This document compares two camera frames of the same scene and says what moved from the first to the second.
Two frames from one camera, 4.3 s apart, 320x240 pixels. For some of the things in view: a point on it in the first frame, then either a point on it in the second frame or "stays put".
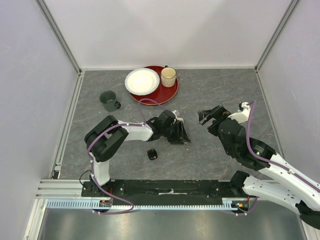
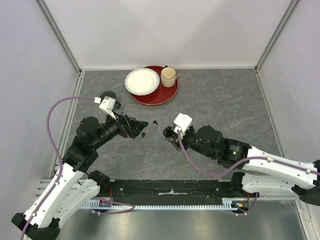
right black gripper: [219, 112] -> [183, 140]
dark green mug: [107, 98] stays put
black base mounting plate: [164, 192] stays put
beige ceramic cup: [168, 75] stays put
